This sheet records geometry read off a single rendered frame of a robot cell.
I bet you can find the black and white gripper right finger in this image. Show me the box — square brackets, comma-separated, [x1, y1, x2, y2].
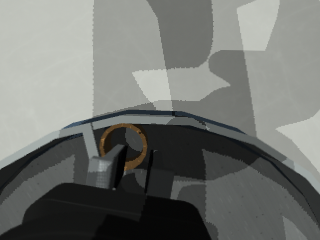
[144, 150, 174, 199]

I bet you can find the bronze ring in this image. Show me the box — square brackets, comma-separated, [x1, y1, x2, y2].
[99, 123, 148, 171]

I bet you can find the grey metal ring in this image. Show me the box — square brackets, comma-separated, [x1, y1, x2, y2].
[113, 161, 148, 192]

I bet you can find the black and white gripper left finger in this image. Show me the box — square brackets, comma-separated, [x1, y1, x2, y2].
[86, 144, 128, 190]

